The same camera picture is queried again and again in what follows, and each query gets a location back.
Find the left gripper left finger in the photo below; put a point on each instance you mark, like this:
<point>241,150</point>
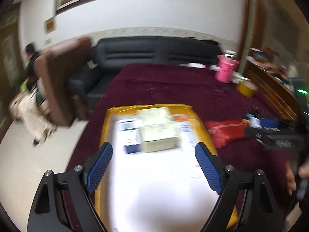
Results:
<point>49,212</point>

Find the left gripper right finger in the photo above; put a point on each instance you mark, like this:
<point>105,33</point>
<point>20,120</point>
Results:
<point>259,210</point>

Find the red plastic bag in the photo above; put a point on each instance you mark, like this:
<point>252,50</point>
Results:
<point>224,132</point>

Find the blue white medicine box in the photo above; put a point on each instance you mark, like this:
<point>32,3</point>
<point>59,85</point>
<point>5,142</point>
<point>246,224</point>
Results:
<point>130,135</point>

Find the long white ointment box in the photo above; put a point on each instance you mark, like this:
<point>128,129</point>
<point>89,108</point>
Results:
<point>187,135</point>

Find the large cream medicine box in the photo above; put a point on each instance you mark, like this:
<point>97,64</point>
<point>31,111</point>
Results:
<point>158,130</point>

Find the white power adapter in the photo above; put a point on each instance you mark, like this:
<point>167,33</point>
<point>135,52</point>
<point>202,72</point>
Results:
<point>254,122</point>

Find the person right hand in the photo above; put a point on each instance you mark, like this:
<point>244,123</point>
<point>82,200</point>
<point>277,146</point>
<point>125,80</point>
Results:
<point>290,175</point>

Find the wooden brick pattern cabinet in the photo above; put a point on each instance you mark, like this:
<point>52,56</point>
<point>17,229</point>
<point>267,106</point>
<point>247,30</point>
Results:
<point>278,95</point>

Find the yellow packing tape roll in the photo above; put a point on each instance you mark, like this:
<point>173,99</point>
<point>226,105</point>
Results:
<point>247,89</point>

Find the white stuffed toy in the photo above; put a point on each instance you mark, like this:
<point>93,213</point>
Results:
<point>238,78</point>

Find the yellow cardboard box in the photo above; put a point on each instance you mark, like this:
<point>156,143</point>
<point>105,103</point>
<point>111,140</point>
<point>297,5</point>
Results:
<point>156,191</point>

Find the pink knitted sleeve bottle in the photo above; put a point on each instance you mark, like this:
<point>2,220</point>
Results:
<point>227,63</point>

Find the person in black clothes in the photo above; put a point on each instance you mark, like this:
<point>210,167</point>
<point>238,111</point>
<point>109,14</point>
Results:
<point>30,106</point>

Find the maroon bed cover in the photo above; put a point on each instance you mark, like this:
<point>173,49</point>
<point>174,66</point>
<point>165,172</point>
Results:
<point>149,84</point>

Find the brown upholstered chair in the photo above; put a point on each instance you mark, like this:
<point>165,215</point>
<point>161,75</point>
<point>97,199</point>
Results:
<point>54,66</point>

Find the black leather headboard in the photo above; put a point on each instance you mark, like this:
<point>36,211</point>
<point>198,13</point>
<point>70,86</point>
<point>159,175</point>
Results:
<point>110,55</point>

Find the small wall plaque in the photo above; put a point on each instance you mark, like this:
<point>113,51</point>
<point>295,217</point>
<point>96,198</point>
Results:
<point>49,25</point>

